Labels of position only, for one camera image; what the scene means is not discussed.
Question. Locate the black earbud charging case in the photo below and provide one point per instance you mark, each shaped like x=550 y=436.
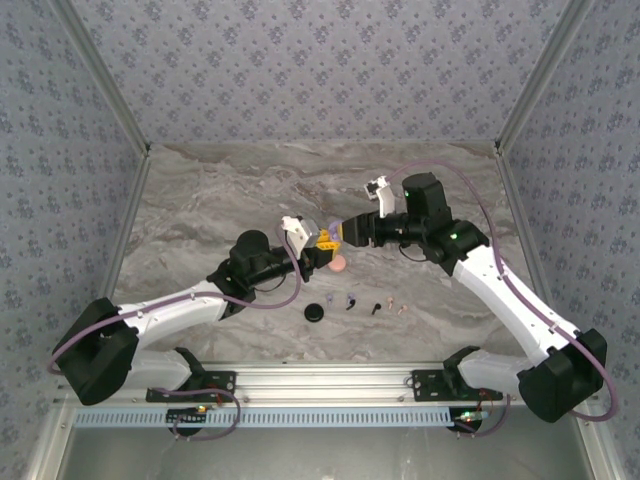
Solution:
x=314 y=313

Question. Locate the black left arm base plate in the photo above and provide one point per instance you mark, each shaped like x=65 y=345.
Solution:
x=226 y=382

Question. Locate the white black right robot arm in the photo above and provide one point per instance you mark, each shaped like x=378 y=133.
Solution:
x=500 y=295

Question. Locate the aluminium frame post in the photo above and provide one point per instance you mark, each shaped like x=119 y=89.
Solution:
x=110 y=85
x=540 y=75

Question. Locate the grey metal sheet panel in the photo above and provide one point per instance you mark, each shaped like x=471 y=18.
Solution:
x=320 y=455

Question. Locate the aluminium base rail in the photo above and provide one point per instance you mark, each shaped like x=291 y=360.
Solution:
x=320 y=382

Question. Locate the aluminium table side rail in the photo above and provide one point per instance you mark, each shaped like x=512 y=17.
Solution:
x=517 y=200
x=129 y=200

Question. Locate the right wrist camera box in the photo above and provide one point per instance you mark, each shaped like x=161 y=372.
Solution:
x=385 y=195

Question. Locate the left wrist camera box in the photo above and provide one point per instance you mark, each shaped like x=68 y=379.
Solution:
x=299 y=235

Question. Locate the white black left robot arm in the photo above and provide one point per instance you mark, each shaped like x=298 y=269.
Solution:
x=165 y=312

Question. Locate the pink earbud charging case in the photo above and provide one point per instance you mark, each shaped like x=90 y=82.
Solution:
x=340 y=265

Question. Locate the aluminium lower frame leg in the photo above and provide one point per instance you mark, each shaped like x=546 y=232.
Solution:
x=47 y=445
x=597 y=450

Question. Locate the small circuit board with LED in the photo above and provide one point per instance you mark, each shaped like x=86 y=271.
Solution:
x=187 y=415
x=470 y=416

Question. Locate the black earbud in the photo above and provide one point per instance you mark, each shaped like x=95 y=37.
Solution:
x=375 y=308
x=350 y=306

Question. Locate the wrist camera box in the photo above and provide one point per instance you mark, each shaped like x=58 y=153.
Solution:
x=299 y=235
x=385 y=195

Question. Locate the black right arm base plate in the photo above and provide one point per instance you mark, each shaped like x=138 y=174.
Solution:
x=425 y=386

